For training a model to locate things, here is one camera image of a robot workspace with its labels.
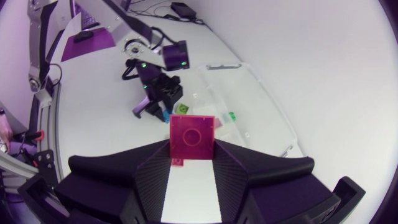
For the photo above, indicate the blue toy brick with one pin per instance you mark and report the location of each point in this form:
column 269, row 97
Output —
column 166, row 116

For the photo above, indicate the person's hand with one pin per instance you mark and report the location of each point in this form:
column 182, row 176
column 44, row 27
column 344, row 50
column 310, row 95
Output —
column 5, row 130

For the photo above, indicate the clear plastic container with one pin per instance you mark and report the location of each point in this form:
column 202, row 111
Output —
column 258, row 102

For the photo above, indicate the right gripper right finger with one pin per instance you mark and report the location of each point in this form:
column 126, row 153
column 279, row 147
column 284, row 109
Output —
column 273, row 186

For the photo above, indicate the black power brick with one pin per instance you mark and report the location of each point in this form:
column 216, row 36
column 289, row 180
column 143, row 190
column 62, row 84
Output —
column 183, row 10

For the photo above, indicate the dark mat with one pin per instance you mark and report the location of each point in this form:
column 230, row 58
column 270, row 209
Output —
column 90, row 46

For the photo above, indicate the lime green toy brick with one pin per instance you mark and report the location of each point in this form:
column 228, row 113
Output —
column 182, row 108

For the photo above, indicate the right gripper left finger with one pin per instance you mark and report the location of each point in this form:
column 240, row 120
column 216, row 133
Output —
column 109, row 183

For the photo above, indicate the black computer mouse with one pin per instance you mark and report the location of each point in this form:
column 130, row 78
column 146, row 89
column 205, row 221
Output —
column 83, row 36

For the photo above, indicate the red toy brick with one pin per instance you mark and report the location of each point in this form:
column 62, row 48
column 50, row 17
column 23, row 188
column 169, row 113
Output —
column 177, row 162
column 192, row 137

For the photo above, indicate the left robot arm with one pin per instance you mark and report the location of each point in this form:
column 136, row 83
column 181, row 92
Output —
column 124, row 28

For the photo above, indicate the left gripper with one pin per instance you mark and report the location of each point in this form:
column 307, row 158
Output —
column 169, row 93

